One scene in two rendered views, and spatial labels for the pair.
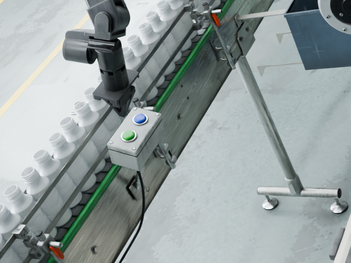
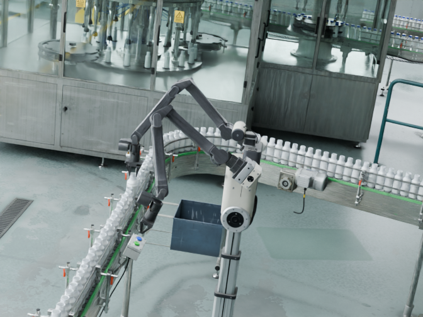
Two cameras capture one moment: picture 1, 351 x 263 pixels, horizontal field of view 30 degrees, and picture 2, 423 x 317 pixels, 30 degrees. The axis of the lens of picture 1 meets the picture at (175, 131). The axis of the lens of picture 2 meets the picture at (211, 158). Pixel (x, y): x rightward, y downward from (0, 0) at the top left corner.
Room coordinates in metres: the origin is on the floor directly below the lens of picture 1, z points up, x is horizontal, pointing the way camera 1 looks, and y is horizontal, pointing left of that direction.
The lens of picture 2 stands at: (-1.74, 2.18, 2.98)
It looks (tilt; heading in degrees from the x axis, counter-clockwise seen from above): 20 degrees down; 321
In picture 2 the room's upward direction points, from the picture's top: 7 degrees clockwise
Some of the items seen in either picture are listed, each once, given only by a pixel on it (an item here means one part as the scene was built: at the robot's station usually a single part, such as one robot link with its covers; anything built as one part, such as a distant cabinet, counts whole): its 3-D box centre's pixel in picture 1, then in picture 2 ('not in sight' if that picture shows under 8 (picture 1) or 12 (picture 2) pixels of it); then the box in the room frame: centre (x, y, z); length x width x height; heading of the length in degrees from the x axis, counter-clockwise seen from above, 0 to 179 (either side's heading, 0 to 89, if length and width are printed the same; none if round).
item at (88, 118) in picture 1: (95, 129); (107, 238); (1.50, 0.18, 1.08); 0.06 x 0.06 x 0.17
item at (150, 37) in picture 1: (155, 48); (123, 212); (1.75, -0.06, 1.08); 0.06 x 0.06 x 0.17
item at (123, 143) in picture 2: not in sight; (129, 141); (1.95, -0.19, 1.43); 0.12 x 0.09 x 0.12; 47
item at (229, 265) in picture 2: not in sight; (226, 282); (1.32, -0.54, 0.74); 0.11 x 0.11 x 0.40; 46
